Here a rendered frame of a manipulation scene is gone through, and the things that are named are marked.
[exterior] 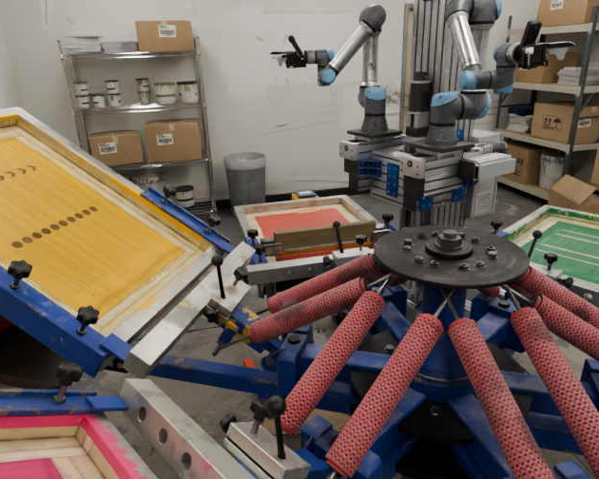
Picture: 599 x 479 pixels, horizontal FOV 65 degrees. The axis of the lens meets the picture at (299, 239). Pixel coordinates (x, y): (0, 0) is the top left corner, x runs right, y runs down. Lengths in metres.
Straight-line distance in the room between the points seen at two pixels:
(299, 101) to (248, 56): 0.73
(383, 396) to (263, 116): 4.78
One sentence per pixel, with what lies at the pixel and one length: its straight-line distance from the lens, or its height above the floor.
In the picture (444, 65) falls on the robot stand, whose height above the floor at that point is 1.60.
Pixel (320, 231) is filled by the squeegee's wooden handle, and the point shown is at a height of 1.05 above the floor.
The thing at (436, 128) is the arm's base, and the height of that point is 1.33.
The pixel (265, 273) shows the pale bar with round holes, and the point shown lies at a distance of 1.52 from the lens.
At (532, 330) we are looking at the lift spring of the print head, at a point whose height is 1.24.
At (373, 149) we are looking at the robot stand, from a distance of 2.68.
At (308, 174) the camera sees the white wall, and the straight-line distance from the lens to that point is 5.64.
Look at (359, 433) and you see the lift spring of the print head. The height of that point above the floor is 1.14.
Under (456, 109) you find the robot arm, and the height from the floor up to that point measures 1.42.
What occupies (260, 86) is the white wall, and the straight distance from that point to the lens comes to 5.37.
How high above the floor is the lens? 1.69
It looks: 22 degrees down
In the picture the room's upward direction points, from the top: 2 degrees counter-clockwise
